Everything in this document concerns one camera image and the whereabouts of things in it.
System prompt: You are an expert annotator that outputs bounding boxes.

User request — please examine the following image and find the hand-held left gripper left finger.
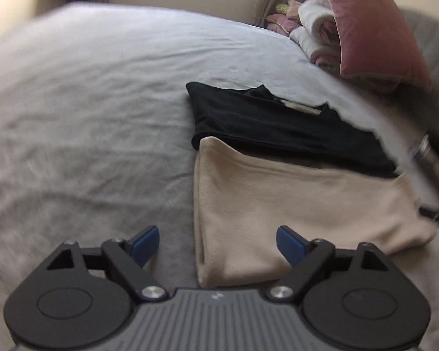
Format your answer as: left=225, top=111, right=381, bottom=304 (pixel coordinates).
left=46, top=226, right=169, bottom=302

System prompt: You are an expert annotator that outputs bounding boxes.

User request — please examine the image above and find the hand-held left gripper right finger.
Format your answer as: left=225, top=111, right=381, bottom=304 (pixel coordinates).
left=268, top=226, right=392, bottom=302

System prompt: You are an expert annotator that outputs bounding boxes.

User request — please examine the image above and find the beige shirt with black sleeves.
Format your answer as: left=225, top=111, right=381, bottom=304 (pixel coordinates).
left=186, top=82, right=438, bottom=289

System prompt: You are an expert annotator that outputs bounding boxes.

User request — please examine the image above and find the grey quilted headboard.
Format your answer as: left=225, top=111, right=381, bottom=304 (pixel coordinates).
left=399, top=7, right=439, bottom=154

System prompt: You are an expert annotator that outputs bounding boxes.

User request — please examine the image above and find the pink velvet pillow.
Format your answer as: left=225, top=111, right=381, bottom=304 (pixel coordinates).
left=313, top=0, right=434, bottom=92

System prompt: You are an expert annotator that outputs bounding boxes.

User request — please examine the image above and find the white folded blanket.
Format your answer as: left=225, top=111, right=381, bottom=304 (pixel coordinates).
left=289, top=25, right=341, bottom=63
left=299, top=0, right=335, bottom=32

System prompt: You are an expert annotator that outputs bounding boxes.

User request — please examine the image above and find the small pink cushion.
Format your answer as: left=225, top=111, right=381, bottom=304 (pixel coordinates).
left=265, top=14, right=297, bottom=35

